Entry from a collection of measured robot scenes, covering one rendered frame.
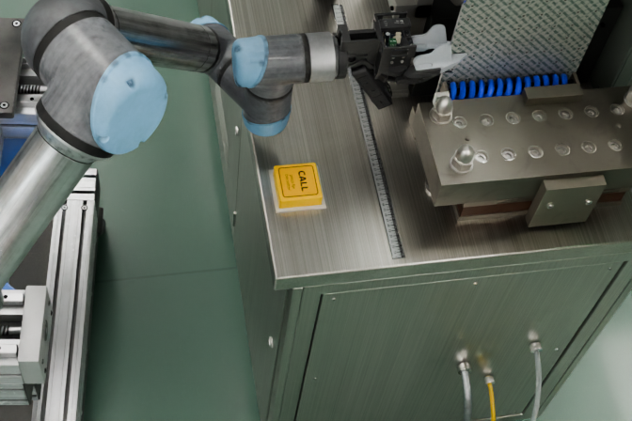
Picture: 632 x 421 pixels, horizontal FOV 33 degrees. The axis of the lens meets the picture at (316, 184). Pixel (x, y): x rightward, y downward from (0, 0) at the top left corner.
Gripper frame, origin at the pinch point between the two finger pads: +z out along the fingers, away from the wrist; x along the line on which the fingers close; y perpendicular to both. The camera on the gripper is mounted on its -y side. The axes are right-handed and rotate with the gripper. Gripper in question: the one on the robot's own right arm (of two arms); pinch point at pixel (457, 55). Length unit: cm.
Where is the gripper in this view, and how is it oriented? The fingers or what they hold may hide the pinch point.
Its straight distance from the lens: 171.4
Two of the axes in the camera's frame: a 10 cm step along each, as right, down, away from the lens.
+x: -1.7, -8.3, 5.3
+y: 0.9, -5.5, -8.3
